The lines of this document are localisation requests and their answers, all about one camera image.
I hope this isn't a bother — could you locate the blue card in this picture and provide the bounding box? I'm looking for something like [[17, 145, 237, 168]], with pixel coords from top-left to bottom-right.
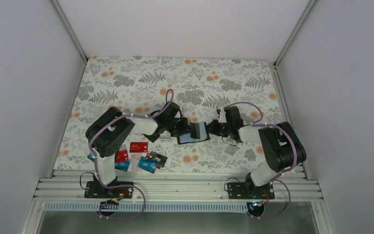
[[87, 153, 95, 162], [114, 160, 131, 172], [137, 157, 159, 174]]

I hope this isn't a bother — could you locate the red card lower left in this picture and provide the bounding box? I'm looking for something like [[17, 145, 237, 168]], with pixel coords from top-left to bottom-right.
[[115, 146, 129, 163]]

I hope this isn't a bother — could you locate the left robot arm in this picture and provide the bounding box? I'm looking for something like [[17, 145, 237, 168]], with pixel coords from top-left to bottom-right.
[[85, 101, 190, 197]]

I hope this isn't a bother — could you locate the aluminium rail frame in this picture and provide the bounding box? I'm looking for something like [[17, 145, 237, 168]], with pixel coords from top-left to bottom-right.
[[33, 170, 323, 202]]

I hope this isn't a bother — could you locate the blue card far left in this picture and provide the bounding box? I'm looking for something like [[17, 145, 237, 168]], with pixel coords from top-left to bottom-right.
[[87, 153, 95, 162]]

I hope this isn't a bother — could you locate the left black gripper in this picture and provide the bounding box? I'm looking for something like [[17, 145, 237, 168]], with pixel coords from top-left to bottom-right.
[[166, 117, 193, 137]]

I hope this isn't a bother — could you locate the floral patterned table mat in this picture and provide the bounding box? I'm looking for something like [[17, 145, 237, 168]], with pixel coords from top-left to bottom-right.
[[54, 56, 284, 173]]

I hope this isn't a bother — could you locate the red card centre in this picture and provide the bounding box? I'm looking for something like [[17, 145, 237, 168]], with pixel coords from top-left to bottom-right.
[[129, 142, 149, 153]]

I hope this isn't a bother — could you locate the blue card lower centre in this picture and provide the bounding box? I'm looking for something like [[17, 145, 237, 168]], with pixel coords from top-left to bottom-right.
[[137, 157, 159, 174]]

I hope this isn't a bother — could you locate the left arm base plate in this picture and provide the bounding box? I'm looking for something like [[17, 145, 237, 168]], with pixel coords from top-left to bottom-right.
[[84, 181, 132, 199]]

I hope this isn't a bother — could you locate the black patterned card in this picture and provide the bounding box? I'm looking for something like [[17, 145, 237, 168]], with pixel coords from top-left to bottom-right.
[[147, 151, 168, 169]]

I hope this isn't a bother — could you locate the blue card lower left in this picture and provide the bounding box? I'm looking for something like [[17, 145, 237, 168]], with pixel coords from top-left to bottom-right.
[[114, 160, 131, 172]]

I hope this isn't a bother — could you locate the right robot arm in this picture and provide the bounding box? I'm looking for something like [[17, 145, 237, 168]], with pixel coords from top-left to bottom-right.
[[207, 106, 307, 198]]

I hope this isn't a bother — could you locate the red card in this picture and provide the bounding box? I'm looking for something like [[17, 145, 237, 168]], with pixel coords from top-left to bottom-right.
[[129, 142, 149, 153], [115, 146, 129, 163]]

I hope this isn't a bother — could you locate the black card holder wallet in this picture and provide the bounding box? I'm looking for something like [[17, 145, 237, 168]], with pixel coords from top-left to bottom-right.
[[177, 121, 210, 145]]

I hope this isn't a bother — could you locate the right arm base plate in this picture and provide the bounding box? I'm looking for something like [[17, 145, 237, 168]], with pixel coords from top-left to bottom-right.
[[226, 182, 275, 200]]

